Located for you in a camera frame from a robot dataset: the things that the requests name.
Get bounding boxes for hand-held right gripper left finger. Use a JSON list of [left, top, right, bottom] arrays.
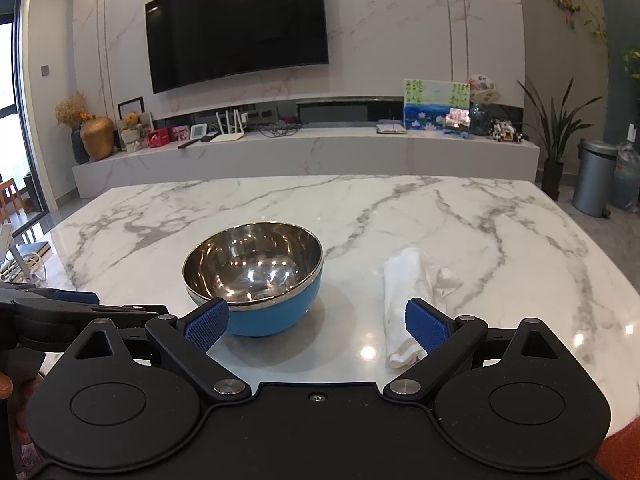
[[75, 297, 251, 403]]

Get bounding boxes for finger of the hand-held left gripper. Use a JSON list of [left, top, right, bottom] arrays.
[[97, 304, 169, 331], [0, 282, 101, 342]]

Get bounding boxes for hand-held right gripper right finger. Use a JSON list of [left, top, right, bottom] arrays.
[[382, 297, 561, 403]]

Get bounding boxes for white cloth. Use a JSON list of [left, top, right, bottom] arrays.
[[382, 246, 463, 370]]

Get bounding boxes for blue steel bowl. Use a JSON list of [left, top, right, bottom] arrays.
[[181, 222, 324, 338]]

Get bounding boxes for black notebook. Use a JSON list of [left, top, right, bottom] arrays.
[[11, 241, 52, 266]]

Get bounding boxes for wooden chair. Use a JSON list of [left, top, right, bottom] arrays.
[[0, 180, 23, 223]]

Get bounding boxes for dark blue vase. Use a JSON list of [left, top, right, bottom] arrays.
[[71, 127, 91, 165]]

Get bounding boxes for gold vase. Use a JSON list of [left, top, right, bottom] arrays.
[[80, 116, 116, 162]]

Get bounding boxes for teddy bear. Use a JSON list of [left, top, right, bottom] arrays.
[[121, 112, 143, 153]]

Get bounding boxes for white router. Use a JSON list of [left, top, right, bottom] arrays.
[[209, 109, 248, 143]]

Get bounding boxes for dried yellow flowers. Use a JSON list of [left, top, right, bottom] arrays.
[[55, 91, 93, 128]]

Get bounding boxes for marble television console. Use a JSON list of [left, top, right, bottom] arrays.
[[72, 127, 541, 200]]

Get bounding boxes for photo card stand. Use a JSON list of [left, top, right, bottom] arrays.
[[444, 107, 472, 137]]

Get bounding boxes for potted long-leaf plant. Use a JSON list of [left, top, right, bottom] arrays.
[[517, 77, 603, 201]]

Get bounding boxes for cow figurines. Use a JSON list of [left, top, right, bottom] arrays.
[[489, 119, 526, 143]]

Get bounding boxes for blue glass jar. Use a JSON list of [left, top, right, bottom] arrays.
[[469, 104, 492, 137]]

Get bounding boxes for sliding glass door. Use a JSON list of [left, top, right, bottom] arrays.
[[0, 0, 51, 216]]

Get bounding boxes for lotus pond painting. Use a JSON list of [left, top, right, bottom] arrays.
[[403, 79, 471, 132]]

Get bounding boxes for grey trash bin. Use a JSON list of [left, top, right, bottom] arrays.
[[571, 140, 618, 218]]

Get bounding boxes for orange red clothing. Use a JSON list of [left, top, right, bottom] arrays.
[[595, 425, 640, 480]]

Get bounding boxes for round hand fan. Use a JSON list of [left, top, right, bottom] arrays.
[[466, 74, 501, 106]]

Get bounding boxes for clear plastic bag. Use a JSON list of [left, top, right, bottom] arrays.
[[607, 142, 640, 211]]

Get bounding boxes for white cables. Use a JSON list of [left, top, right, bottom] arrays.
[[0, 252, 47, 283]]

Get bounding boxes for black picture frame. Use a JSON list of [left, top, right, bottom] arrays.
[[117, 96, 145, 148]]

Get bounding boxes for black cables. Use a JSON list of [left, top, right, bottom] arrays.
[[260, 120, 301, 138]]

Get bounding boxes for black wall television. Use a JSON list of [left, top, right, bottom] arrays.
[[145, 0, 330, 95]]

